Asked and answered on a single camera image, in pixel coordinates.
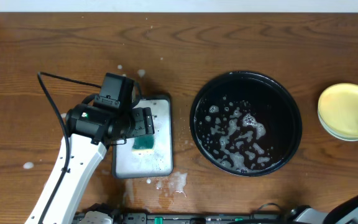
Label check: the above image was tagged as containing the yellow plate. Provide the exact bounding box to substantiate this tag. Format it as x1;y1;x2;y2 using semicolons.
318;83;358;137

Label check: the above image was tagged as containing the pale green plate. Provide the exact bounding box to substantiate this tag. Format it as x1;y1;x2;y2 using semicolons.
318;113;358;142

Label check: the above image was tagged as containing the green yellow sponge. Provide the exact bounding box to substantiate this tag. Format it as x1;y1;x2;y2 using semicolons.
132;135;155;151

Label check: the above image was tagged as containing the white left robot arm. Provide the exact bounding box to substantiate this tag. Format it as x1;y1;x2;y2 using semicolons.
26;101;155;223

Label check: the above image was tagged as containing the rectangular soapy water tray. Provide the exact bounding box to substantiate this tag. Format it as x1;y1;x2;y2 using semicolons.
112;95;173;179

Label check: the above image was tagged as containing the round black tray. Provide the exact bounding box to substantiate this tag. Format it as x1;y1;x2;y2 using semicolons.
190;71;302;177

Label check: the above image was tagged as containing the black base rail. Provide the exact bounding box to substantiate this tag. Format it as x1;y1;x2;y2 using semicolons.
72;211;283;224

